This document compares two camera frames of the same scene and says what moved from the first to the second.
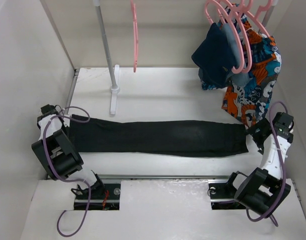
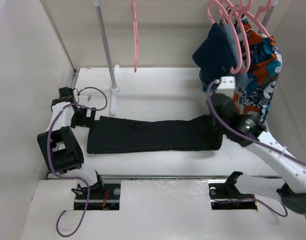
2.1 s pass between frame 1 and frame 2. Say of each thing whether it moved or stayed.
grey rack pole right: stayed
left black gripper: moved
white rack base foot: stayed
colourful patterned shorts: stayed
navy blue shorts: stayed
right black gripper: moved
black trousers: moved
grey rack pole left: stayed
